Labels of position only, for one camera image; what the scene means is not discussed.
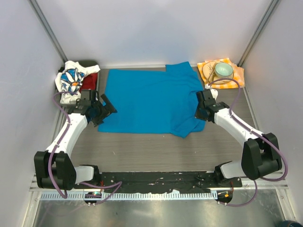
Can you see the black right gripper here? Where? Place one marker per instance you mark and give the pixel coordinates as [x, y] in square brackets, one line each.
[197, 115]

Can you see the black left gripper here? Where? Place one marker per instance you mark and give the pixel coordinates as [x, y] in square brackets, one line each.
[108, 110]

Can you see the gold fork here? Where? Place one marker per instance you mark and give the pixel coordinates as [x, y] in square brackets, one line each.
[211, 75]

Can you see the cream floral plate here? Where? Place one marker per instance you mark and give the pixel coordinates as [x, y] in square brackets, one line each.
[206, 71]

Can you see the light blue ceramic bowl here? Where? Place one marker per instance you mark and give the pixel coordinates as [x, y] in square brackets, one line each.
[223, 70]

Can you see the blue t shirt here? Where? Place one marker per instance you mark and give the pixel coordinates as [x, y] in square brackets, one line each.
[151, 101]

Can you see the orange checkered cloth napkin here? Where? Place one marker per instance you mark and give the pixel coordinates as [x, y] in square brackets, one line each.
[238, 75]

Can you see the white flower print t shirt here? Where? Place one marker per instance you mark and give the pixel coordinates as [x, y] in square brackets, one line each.
[71, 80]

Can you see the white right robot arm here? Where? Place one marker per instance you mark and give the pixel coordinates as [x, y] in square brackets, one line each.
[259, 151]

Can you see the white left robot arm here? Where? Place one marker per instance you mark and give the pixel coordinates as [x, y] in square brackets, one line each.
[53, 167]

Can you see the red t shirt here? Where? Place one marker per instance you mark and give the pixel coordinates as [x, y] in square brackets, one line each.
[90, 82]

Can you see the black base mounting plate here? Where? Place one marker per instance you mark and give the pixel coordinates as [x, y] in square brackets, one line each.
[164, 182]

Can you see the dark blue round object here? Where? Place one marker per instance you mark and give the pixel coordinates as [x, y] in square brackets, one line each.
[289, 223]

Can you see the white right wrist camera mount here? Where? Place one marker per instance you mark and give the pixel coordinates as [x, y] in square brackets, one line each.
[214, 92]

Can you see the white slotted cable duct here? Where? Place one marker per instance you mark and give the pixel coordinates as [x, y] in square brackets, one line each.
[89, 195]

